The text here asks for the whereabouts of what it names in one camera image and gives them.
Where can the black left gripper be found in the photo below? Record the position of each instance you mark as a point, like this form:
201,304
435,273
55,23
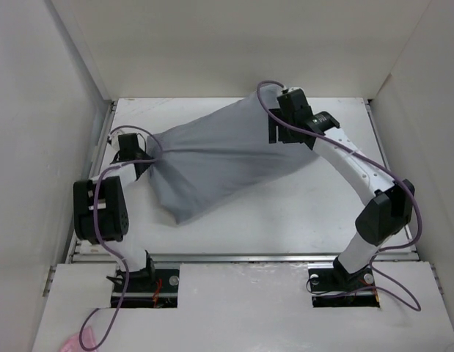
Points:
145,156

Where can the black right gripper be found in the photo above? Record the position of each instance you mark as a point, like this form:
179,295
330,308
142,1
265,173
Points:
272,131

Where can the grey pillowcase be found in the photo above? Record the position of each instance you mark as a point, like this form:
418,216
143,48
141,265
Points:
203,162

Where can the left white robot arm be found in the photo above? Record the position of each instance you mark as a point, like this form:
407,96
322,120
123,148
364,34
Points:
99,210

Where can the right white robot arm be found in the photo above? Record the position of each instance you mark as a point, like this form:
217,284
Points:
387,205

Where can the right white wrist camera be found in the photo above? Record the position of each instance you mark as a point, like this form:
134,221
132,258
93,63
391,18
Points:
287,90

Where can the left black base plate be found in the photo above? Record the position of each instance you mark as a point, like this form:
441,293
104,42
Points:
158,289

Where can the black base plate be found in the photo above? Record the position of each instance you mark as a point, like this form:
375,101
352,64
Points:
158,289
329,292

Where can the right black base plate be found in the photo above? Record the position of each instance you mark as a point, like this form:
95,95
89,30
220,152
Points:
329,292

